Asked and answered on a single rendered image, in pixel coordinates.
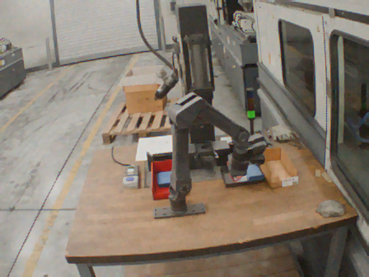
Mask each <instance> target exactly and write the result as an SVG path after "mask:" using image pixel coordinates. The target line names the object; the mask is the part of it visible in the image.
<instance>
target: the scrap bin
mask: <svg viewBox="0 0 369 277"><path fill-rule="evenodd" d="M171 168H172V159H170V160H165V161H159V162H152V180H151V189H152V198H153V200H166V199H169V195H170V192H169V188H170V187H166V188H159V185H158V184H157V178H156V174H157V173H161V172H165V171H171Z"/></svg>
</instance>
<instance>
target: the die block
mask: <svg viewBox="0 0 369 277"><path fill-rule="evenodd" d="M230 154H231V150H228V151H222V152H217V155H218V159H217V160H216V159H215V163H216V164H217V167H220V166H226V165H227V162H228V155H230ZM194 156H196V154H194V155H189V169H190V170H198V169H202V162H201V161H198V162H196V161H195V158H194ZM199 156H200V159H201V157H206V156H212V154H211V153H200V154H199Z"/></svg>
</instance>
